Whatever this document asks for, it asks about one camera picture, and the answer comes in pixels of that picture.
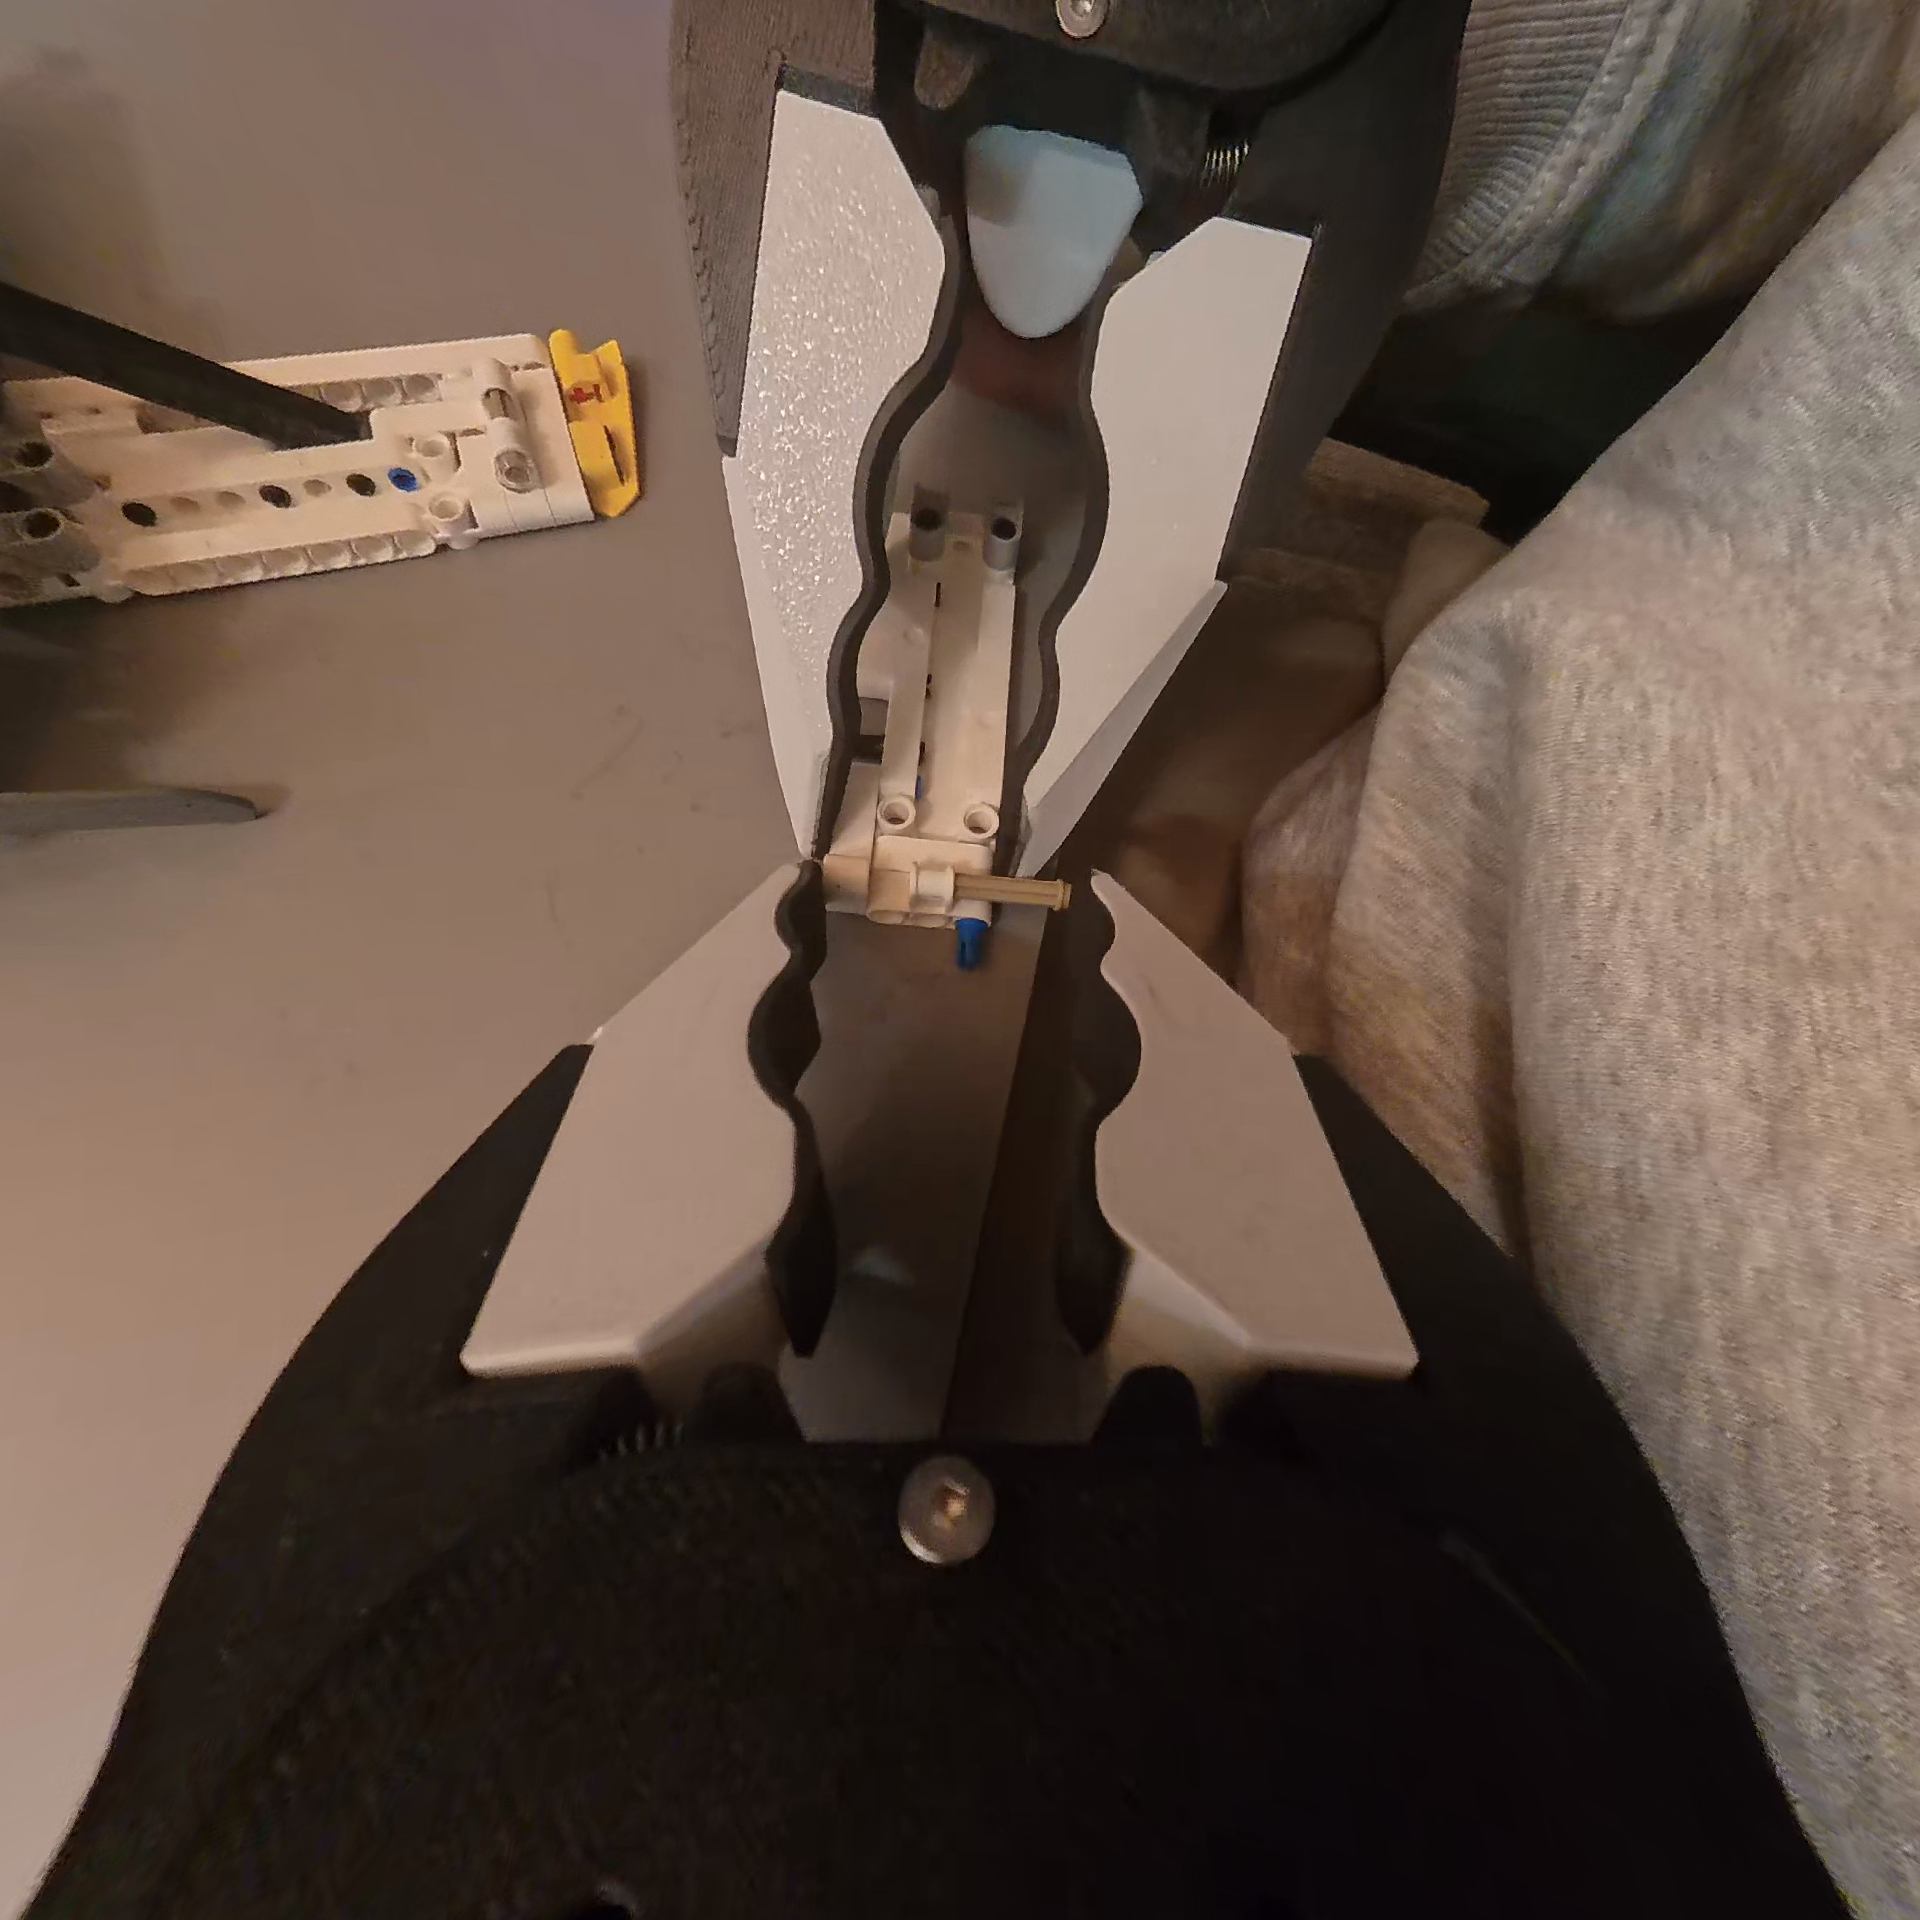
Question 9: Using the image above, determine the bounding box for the lego helicopter model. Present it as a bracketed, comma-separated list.
[0, 276, 646, 845]

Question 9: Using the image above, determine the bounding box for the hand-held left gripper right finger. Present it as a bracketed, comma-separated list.
[1062, 871, 1421, 1424]

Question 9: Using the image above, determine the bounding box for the white connector with blue pin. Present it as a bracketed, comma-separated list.
[823, 837, 999, 972]

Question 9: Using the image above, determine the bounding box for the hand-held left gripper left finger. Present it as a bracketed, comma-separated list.
[456, 862, 837, 1412]

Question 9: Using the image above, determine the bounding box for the person's right forearm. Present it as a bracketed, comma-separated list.
[1407, 0, 1884, 326]

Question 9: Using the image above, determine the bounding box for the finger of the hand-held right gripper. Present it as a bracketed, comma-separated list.
[1017, 222, 1320, 876]
[720, 81, 964, 869]

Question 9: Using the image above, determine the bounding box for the white lego beam assembly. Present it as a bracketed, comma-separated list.
[823, 486, 1039, 924]

